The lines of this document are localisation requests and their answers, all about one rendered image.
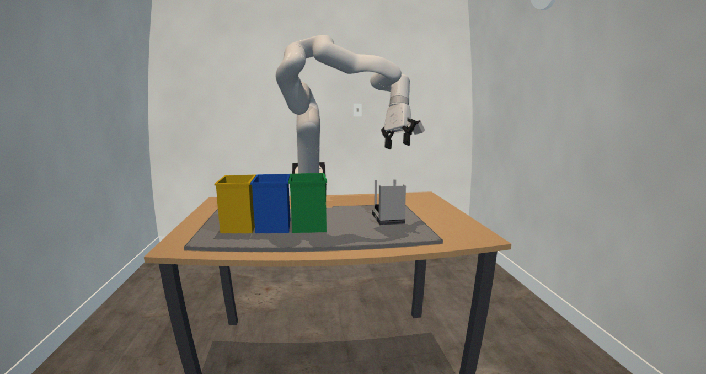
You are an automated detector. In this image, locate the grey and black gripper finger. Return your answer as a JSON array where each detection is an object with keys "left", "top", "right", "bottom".
[
  {"left": 381, "top": 127, "right": 395, "bottom": 149},
  {"left": 402, "top": 118, "right": 416, "bottom": 146}
]

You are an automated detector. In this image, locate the green bin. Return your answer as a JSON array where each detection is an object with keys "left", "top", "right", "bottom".
[{"left": 288, "top": 173, "right": 327, "bottom": 233}]

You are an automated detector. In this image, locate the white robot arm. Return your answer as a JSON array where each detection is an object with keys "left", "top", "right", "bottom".
[{"left": 276, "top": 35, "right": 410, "bottom": 174}]

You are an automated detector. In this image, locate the blue open-top bin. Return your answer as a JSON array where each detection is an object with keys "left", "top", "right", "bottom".
[{"left": 250, "top": 174, "right": 290, "bottom": 233}]

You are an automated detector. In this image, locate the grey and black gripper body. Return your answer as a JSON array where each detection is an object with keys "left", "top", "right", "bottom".
[{"left": 384, "top": 102, "right": 411, "bottom": 133}]

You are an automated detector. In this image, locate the yellow open-top bin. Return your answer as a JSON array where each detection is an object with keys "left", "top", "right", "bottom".
[{"left": 214, "top": 175, "right": 256, "bottom": 233}]

